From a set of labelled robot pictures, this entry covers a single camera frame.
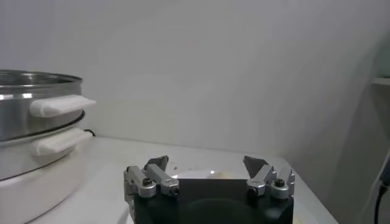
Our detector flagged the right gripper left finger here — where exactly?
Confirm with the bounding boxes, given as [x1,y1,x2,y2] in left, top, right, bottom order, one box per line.
[123,155,180,201]

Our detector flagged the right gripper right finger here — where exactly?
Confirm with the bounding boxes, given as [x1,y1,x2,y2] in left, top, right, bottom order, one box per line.
[243,155,296,200]

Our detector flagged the stainless steel steamer basket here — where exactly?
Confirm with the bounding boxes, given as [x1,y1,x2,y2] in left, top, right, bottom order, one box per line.
[0,69,97,142]

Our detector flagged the white round plate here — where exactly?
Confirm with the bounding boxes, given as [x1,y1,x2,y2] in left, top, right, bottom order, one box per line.
[172,169,244,180]

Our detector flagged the white electric cooker base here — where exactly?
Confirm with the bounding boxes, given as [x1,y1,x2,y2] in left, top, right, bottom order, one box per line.
[0,127,94,224]

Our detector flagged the black cable with adapter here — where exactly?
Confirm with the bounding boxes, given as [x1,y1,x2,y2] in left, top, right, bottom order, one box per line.
[373,152,390,224]

